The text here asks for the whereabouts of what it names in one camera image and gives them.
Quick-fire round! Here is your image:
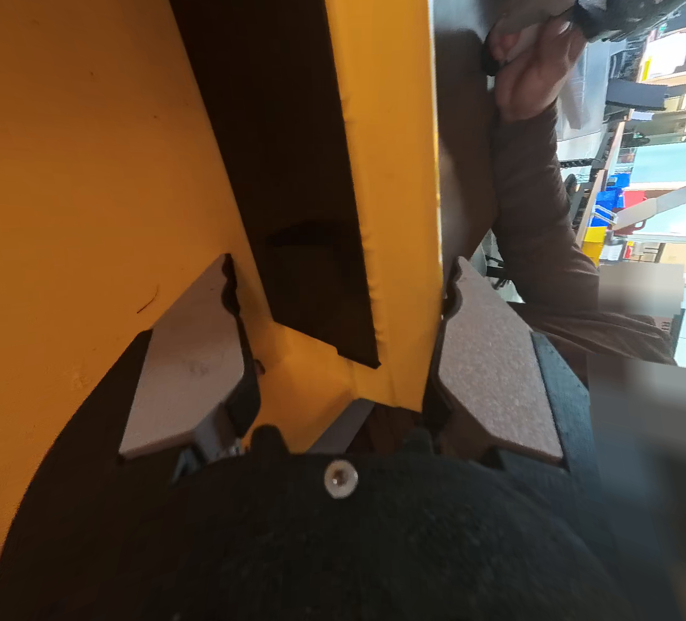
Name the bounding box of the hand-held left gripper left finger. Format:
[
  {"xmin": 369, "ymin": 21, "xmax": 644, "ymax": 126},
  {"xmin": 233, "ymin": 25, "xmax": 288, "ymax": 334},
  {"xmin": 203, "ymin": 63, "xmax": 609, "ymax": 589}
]
[{"xmin": 118, "ymin": 254, "xmax": 262, "ymax": 466}]

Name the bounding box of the blue storage crate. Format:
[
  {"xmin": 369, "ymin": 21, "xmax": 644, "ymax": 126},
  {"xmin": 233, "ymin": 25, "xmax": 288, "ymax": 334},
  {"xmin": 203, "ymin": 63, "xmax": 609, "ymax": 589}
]
[{"xmin": 595, "ymin": 173, "xmax": 626, "ymax": 215}]

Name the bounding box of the person's right forearm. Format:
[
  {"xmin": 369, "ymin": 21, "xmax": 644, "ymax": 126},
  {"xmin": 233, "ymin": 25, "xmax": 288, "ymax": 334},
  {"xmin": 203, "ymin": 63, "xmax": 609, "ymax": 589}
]
[{"xmin": 489, "ymin": 98, "xmax": 677, "ymax": 367}]

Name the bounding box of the black panel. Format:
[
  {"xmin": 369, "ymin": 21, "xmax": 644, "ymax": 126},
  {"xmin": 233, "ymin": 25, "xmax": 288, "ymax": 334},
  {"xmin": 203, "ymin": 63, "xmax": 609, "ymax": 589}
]
[{"xmin": 146, "ymin": 0, "xmax": 382, "ymax": 370}]

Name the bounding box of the person's right hand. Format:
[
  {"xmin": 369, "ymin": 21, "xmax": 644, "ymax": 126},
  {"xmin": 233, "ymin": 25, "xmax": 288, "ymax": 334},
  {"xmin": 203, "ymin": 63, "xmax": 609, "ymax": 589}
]
[{"xmin": 482, "ymin": 14, "xmax": 588, "ymax": 124}]

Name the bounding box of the yellow plastic bin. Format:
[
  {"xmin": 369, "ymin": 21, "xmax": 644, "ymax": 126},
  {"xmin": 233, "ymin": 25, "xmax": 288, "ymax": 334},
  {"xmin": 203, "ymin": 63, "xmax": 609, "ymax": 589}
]
[{"xmin": 0, "ymin": 0, "xmax": 447, "ymax": 544}]

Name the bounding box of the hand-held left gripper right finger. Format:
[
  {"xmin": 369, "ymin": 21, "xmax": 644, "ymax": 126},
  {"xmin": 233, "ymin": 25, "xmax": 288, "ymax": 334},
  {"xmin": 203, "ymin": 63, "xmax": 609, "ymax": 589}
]
[{"xmin": 422, "ymin": 256, "xmax": 566, "ymax": 465}]

